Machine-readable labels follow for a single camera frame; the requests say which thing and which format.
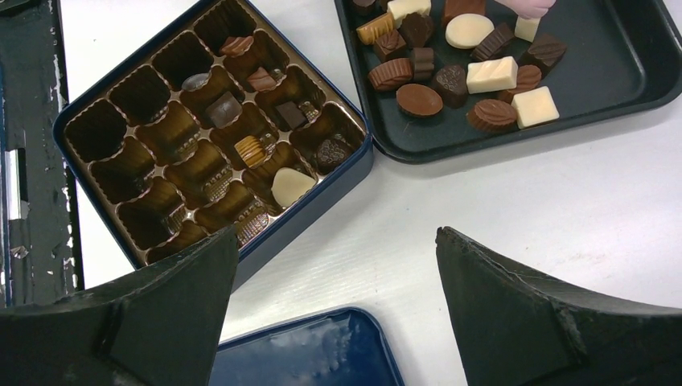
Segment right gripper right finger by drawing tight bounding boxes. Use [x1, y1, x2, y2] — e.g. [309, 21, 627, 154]
[436, 227, 681, 385]

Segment blue chocolate box with insert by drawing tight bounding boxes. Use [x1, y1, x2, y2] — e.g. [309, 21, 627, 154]
[54, 1, 373, 285]

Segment blue box lid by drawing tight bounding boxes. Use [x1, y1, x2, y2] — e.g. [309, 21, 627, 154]
[209, 307, 404, 385]

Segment white bar chocolate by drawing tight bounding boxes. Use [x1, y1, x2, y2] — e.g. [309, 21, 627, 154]
[466, 56, 518, 94]

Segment white round chocolate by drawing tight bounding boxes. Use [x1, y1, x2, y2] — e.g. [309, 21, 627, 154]
[445, 13, 495, 49]

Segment pink tongs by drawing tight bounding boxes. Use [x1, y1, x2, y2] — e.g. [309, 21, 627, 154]
[495, 0, 556, 19]

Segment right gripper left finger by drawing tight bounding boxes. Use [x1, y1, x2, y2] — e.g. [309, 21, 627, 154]
[1, 228, 239, 385]

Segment caramel square chocolate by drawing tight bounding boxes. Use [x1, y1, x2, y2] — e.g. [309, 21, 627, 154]
[356, 13, 395, 45]

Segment black chocolate tray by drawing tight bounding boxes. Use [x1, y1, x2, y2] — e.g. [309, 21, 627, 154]
[335, 1, 681, 164]

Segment white square chocolate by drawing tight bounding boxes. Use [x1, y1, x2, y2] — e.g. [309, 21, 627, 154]
[511, 86, 560, 129]

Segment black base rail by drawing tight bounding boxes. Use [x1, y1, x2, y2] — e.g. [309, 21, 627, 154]
[1, 1, 84, 309]

